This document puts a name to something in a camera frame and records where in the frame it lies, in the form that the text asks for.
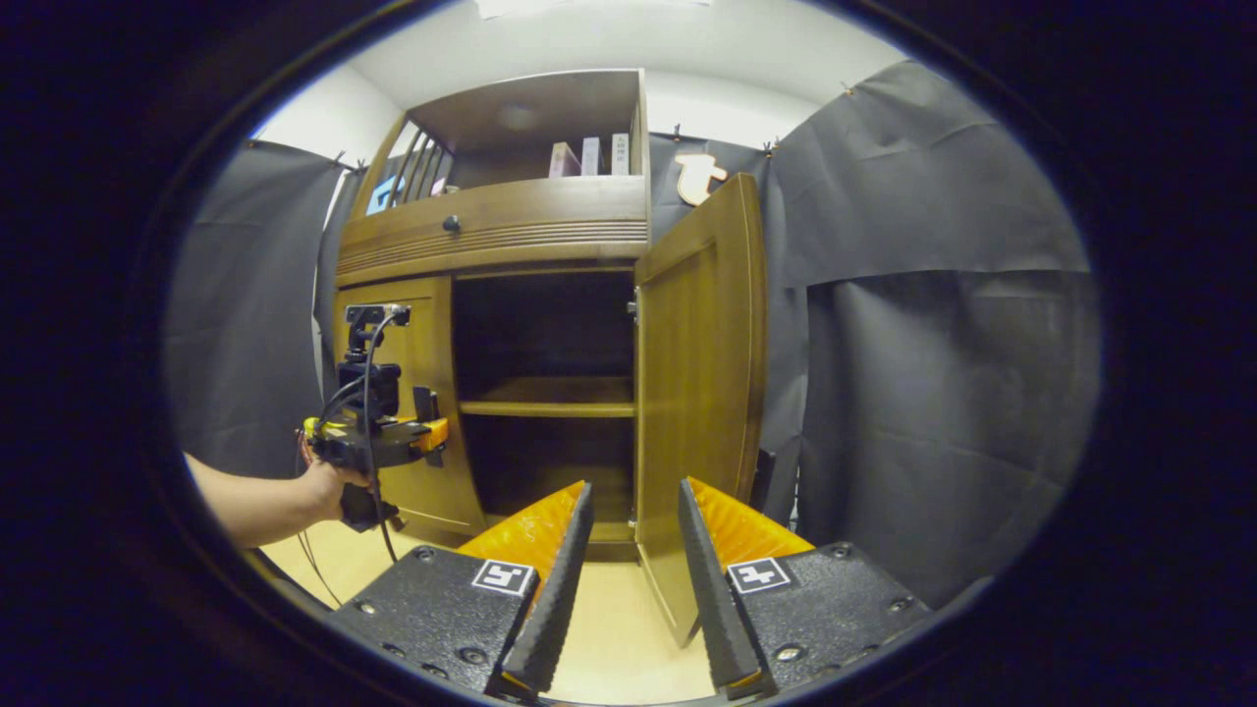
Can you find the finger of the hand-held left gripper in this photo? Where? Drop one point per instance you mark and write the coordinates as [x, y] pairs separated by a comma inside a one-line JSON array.
[[434, 434]]

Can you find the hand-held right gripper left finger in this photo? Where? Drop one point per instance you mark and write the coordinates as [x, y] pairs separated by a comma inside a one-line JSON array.
[[560, 609]]

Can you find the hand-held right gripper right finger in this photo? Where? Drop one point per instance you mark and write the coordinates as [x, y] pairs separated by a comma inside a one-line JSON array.
[[712, 609]]

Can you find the wooden cabinet door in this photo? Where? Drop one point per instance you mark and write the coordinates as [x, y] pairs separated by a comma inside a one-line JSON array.
[[432, 349], [697, 393]]

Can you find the wooden double-door shoe cabinet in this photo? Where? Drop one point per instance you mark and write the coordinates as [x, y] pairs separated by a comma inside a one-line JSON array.
[[530, 108]]

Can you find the cabinet inner shelf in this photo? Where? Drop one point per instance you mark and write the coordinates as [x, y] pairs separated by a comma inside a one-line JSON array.
[[550, 398]]

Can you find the wooden cabinet drawer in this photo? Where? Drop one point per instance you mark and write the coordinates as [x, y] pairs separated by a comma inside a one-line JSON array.
[[550, 206]]

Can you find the black backdrop cloth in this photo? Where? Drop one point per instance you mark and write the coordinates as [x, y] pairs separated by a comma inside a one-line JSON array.
[[933, 344]]

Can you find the large ceiling light panel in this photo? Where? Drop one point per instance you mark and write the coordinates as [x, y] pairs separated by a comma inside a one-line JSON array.
[[589, 6]]

